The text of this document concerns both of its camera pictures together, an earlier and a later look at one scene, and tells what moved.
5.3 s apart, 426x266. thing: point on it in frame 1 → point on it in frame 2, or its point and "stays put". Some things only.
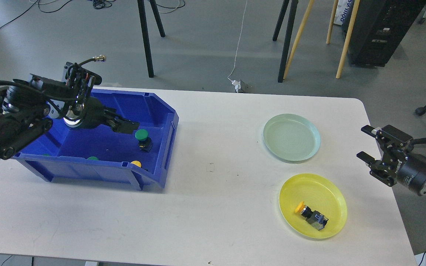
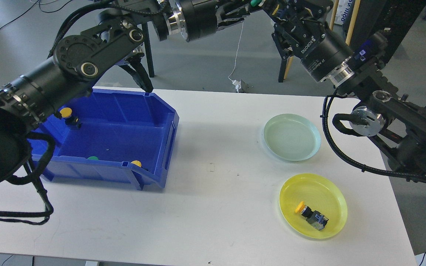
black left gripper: x=91 y=113 → x=200 y=19
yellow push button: x=315 y=219 stays put
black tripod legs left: x=144 y=25 stays put
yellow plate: x=320 y=195 stays put
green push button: x=145 y=143 → x=254 y=3
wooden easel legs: x=330 y=30 stays put
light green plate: x=291 y=137 stays put
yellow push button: x=137 y=163 stays put
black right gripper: x=395 y=165 → x=320 y=50
